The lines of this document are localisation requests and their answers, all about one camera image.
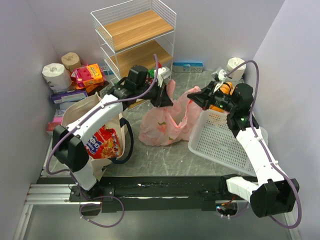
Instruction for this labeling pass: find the pink plastic grocery bag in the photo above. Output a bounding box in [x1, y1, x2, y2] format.
[138, 86, 203, 146]

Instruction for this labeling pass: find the red yellow snack bag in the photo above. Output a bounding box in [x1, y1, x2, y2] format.
[85, 126, 122, 159]

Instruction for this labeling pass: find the beige canvas tote bag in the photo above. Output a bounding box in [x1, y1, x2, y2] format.
[61, 93, 129, 181]

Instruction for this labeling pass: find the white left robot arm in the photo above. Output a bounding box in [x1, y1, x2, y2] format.
[50, 65, 173, 191]

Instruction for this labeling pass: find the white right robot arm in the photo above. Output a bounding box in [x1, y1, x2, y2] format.
[187, 82, 300, 218]

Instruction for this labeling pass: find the croissant bread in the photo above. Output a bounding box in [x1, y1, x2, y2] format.
[219, 82, 235, 95]

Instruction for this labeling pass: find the green white Chubo bag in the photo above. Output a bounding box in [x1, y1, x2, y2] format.
[148, 68, 156, 81]

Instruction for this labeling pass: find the orange carrot piece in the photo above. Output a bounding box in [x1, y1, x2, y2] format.
[209, 105, 222, 112]

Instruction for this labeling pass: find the white toilet paper roll right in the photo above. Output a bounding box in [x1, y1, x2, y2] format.
[225, 57, 246, 82]

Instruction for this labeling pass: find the white toilet paper roll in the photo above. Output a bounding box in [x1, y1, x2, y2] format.
[42, 63, 72, 91]
[225, 57, 246, 82]

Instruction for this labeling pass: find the blue white tissue box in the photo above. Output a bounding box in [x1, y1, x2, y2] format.
[172, 61, 204, 73]

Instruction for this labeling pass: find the white plastic basket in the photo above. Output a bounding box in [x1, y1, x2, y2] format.
[188, 109, 256, 177]

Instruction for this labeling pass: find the white RIO box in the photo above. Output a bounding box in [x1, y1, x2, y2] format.
[96, 81, 113, 99]

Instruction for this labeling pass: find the pink orange snack box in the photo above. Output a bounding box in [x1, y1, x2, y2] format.
[71, 63, 105, 89]

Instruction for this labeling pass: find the purple box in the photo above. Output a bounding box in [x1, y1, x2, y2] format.
[49, 89, 88, 104]

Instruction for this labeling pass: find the brown toilet paper roll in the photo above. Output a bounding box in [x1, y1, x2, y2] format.
[61, 52, 82, 72]

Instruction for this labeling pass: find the white toilet paper roll left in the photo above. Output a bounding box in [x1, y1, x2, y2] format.
[42, 63, 72, 91]

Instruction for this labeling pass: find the red pink box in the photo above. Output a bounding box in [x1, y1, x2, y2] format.
[46, 116, 63, 136]

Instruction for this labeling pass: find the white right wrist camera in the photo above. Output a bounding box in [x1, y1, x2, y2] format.
[211, 67, 227, 91]

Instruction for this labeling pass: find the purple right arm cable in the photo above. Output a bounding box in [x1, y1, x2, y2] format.
[223, 59, 303, 230]

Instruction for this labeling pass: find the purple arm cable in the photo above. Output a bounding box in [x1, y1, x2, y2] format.
[46, 53, 161, 176]
[223, 59, 303, 230]

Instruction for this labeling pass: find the white wire shelf rack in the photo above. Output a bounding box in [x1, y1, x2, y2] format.
[90, 0, 177, 80]

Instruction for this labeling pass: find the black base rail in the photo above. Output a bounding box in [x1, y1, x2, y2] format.
[69, 176, 242, 213]

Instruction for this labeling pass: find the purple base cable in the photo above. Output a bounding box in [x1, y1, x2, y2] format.
[79, 194, 125, 228]

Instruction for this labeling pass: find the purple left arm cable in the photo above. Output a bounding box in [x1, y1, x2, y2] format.
[46, 53, 161, 176]

